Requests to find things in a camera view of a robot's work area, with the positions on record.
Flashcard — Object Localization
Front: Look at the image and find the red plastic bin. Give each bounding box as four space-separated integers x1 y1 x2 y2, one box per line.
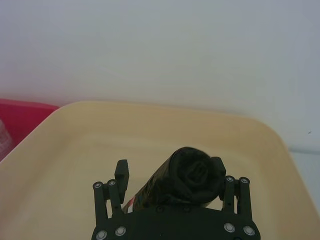
0 98 60 162

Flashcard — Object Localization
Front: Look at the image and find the clear plastic item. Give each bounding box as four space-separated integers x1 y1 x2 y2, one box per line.
0 119 13 161

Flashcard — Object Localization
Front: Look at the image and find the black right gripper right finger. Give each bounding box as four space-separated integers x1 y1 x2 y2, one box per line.
211 156 261 240

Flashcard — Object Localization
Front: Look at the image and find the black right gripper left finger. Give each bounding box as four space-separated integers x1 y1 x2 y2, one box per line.
90 159 131 240

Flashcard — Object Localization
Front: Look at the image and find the black plastic bag roll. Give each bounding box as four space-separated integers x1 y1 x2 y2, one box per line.
122 146 226 215

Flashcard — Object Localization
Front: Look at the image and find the cream plastic tray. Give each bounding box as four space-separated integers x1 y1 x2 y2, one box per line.
0 100 309 240

